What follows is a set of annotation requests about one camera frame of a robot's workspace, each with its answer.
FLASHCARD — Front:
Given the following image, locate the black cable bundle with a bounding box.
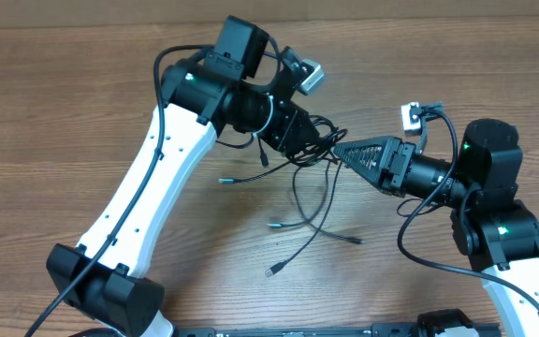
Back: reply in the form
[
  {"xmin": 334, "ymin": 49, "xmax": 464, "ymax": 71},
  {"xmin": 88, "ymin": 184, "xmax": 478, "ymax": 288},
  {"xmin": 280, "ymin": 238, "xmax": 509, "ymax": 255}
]
[{"xmin": 217, "ymin": 114, "xmax": 364, "ymax": 278}]

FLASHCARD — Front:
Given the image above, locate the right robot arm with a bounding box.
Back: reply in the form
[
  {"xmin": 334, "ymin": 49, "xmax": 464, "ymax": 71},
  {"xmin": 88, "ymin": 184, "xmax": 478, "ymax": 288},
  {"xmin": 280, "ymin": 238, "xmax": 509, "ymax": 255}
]
[{"xmin": 334, "ymin": 119, "xmax": 539, "ymax": 336}]

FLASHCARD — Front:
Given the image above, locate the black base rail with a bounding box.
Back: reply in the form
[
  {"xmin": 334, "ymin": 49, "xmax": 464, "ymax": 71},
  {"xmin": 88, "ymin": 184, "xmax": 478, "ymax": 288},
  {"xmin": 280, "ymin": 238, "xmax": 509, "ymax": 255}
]
[{"xmin": 174, "ymin": 309, "xmax": 503, "ymax": 337}]

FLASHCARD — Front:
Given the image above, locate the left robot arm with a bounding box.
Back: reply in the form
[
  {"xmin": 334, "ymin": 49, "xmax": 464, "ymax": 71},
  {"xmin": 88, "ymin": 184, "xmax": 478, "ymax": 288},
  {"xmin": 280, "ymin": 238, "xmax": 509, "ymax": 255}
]
[{"xmin": 46, "ymin": 16, "xmax": 324, "ymax": 336}]

